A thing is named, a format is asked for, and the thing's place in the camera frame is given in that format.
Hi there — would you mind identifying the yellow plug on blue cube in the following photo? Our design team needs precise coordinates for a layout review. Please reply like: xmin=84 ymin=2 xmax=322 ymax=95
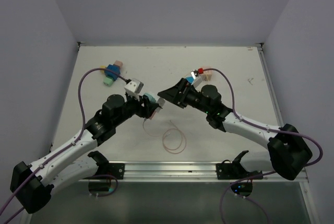
xmin=100 ymin=66 xmax=106 ymax=74

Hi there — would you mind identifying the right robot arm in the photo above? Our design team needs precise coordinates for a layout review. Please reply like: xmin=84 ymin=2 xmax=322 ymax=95
xmin=158 ymin=78 xmax=313 ymax=181

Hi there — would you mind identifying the teal plug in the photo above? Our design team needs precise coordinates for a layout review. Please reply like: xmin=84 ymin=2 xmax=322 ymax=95
xmin=143 ymin=92 xmax=157 ymax=103

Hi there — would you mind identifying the pink cube socket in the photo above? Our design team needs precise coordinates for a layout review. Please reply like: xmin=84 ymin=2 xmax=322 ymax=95
xmin=201 ymin=67 xmax=212 ymax=81

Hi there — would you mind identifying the dark blue cube socket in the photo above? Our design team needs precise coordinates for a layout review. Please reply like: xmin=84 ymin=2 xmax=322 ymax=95
xmin=104 ymin=64 xmax=121 ymax=79

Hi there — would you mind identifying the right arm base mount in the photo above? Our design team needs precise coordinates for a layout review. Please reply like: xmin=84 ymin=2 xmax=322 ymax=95
xmin=216 ymin=150 xmax=263 ymax=180

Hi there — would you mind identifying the salmon plug with cable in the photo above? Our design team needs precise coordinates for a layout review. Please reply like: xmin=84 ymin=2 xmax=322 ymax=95
xmin=149 ymin=109 xmax=159 ymax=120

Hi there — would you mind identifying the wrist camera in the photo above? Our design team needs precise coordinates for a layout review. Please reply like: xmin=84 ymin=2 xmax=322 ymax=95
xmin=190 ymin=68 xmax=204 ymax=88
xmin=124 ymin=79 xmax=144 ymax=100

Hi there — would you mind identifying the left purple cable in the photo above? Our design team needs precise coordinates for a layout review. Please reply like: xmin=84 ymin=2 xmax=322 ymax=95
xmin=0 ymin=67 xmax=131 ymax=224

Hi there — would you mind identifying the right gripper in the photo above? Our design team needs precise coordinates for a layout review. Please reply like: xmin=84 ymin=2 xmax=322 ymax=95
xmin=158 ymin=78 xmax=211 ymax=114

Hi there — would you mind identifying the aluminium front rail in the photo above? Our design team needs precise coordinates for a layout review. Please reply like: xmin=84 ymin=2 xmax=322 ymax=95
xmin=49 ymin=160 xmax=307 ymax=182

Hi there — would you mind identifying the white cube socket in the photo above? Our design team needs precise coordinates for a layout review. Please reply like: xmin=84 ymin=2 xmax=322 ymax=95
xmin=157 ymin=98 xmax=165 ymax=108

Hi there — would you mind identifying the light blue plug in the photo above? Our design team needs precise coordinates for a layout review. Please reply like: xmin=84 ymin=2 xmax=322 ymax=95
xmin=185 ymin=76 xmax=195 ymax=84

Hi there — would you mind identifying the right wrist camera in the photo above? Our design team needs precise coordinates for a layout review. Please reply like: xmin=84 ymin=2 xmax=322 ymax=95
xmin=190 ymin=68 xmax=204 ymax=88

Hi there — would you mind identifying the green plug on blue cube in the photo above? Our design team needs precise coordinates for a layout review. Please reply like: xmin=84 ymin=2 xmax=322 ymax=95
xmin=103 ymin=77 xmax=114 ymax=87

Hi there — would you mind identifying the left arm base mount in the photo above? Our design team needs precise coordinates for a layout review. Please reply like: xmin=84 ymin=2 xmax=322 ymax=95
xmin=85 ymin=151 xmax=125 ymax=180

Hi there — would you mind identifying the aluminium rail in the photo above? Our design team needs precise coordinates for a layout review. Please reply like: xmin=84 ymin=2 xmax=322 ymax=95
xmin=255 ymin=43 xmax=283 ymax=125
xmin=49 ymin=160 xmax=307 ymax=182

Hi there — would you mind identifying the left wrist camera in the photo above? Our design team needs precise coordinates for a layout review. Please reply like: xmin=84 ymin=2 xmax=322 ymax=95
xmin=124 ymin=79 xmax=144 ymax=100

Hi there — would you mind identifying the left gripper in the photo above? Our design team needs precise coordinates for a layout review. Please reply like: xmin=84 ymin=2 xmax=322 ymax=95
xmin=113 ymin=92 xmax=158 ymax=127

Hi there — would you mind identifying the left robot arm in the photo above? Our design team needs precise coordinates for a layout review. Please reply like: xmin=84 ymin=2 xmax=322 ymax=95
xmin=10 ymin=95 xmax=159 ymax=214

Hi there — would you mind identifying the aluminium right rail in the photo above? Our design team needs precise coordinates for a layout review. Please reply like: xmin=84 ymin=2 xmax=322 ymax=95
xmin=255 ymin=43 xmax=283 ymax=125

